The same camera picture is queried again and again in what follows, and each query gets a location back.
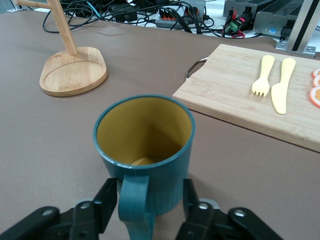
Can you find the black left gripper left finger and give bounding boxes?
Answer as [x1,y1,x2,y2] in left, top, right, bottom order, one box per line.
[0,177,118,240]

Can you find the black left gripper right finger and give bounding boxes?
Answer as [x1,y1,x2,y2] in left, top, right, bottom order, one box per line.
[174,178,285,240]

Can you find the teal cup with yellow inside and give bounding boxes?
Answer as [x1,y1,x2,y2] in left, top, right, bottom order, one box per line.
[92,94,196,240]

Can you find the wooden cup rack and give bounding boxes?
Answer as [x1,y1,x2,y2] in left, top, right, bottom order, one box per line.
[14,0,108,98]

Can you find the bamboo cutting board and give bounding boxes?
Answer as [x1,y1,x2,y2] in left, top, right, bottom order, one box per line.
[171,43,320,152]

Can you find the yellow plastic knife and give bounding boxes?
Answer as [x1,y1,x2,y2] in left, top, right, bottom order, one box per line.
[270,57,297,115]

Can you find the yellow plastic fork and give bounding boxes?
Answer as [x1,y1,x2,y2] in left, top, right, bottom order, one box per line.
[251,54,275,97]

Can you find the green circuit board red light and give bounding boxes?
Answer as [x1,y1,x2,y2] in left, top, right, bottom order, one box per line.
[223,15,249,35]

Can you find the grey power strip orange switches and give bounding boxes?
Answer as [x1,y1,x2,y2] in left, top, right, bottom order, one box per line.
[154,7,192,29]

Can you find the black power adapter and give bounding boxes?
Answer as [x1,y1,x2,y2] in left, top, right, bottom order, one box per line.
[116,9,139,23]

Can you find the silver metal box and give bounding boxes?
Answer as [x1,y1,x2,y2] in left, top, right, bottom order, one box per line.
[253,9,301,38]

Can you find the black finned heat sink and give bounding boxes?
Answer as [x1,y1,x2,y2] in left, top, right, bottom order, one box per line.
[223,0,305,18]

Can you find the long looped black cable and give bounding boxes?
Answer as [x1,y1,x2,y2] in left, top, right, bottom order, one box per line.
[41,11,106,35]

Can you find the tangled black cables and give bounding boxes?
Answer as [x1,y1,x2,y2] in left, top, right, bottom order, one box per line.
[62,0,226,36]

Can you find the aluminium camera mount post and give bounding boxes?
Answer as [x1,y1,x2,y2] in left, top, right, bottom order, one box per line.
[274,0,320,55]

